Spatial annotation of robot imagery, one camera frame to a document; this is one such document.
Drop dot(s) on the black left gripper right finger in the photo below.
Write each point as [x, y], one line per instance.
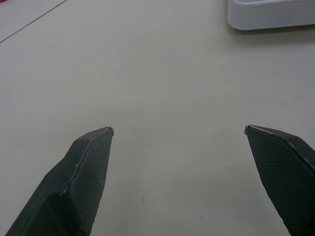
[283, 172]

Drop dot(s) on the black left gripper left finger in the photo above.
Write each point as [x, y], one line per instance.
[73, 186]

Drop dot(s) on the white plastic tray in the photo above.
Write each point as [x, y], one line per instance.
[268, 14]

